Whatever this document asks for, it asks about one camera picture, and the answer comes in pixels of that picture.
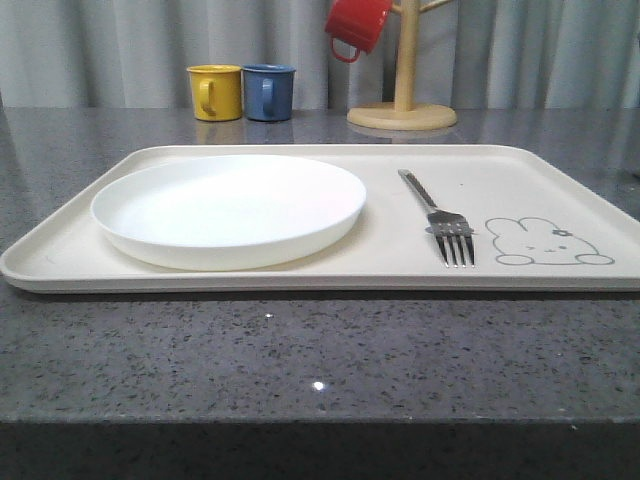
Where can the silver metal fork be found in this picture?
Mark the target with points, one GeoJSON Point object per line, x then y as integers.
{"type": "Point", "coordinates": [451, 231]}

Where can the yellow enamel mug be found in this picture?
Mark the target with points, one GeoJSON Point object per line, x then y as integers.
{"type": "Point", "coordinates": [216, 92]}

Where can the wooden mug tree stand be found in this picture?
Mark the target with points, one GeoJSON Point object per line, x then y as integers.
{"type": "Point", "coordinates": [404, 113]}

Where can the white round plate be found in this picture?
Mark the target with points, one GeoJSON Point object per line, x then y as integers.
{"type": "Point", "coordinates": [229, 212]}

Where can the red enamel mug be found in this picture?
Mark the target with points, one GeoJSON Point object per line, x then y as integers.
{"type": "Point", "coordinates": [357, 23]}

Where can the cream rabbit serving tray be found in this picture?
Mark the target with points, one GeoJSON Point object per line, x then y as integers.
{"type": "Point", "coordinates": [534, 228]}

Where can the grey pleated curtain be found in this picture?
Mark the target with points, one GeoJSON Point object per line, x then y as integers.
{"type": "Point", "coordinates": [471, 54]}

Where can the blue enamel mug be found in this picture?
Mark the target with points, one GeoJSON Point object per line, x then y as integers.
{"type": "Point", "coordinates": [268, 91]}

